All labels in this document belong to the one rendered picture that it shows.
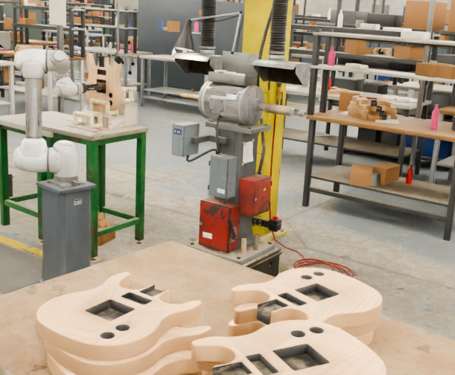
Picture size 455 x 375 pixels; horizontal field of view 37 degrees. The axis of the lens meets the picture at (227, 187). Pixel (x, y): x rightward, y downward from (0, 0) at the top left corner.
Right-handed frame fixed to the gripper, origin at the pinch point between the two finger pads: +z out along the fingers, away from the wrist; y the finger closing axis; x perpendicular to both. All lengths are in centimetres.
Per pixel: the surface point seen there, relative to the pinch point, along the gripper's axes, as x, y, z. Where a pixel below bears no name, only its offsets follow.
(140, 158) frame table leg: -53, 24, 18
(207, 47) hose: 35, 91, 10
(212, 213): -67, 121, -16
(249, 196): -54, 141, -4
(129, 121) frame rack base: -26.1, 13.8, 15.9
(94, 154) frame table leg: -42, 25, -30
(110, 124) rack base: -26.2, 13.9, -3.4
